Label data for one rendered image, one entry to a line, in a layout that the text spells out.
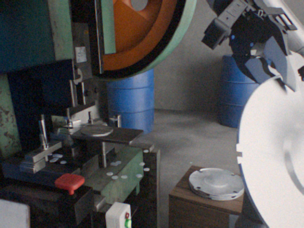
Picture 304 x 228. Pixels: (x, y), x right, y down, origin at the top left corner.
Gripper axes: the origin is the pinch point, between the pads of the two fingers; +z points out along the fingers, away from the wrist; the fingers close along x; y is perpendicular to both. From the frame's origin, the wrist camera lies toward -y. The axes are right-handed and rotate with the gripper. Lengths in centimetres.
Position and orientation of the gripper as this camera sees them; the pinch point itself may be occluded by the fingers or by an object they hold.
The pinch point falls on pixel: (285, 87)
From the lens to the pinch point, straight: 48.4
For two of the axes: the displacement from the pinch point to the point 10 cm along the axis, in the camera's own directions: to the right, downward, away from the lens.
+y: 8.4, -2.1, 4.9
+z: 3.9, 8.7, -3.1
